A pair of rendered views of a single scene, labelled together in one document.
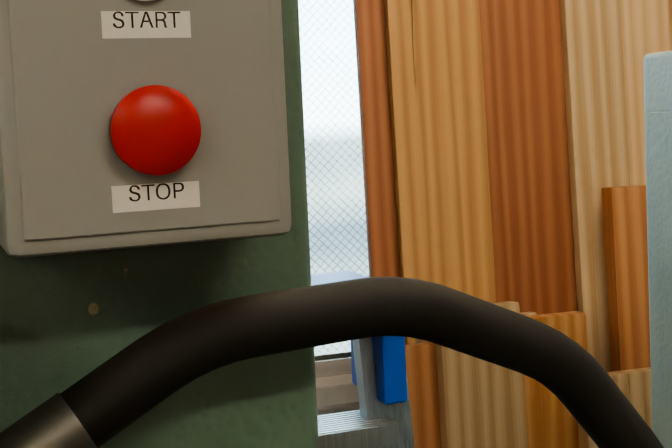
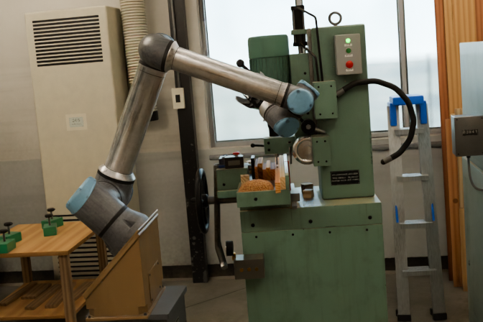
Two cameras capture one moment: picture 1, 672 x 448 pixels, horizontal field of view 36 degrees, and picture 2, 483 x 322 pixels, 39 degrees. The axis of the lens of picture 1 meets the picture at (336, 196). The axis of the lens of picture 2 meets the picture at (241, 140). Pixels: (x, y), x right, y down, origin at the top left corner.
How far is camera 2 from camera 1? 2.46 m
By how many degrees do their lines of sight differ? 25
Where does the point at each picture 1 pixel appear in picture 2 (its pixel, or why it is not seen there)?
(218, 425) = (357, 93)
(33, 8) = (339, 54)
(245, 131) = (357, 64)
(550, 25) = not seen: outside the picture
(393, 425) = (422, 128)
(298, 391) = (366, 90)
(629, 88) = not seen: outside the picture
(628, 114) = not seen: outside the picture
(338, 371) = (434, 132)
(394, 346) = (423, 109)
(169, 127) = (350, 64)
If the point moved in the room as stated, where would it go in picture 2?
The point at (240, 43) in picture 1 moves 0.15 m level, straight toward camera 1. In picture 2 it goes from (356, 56) to (349, 57)
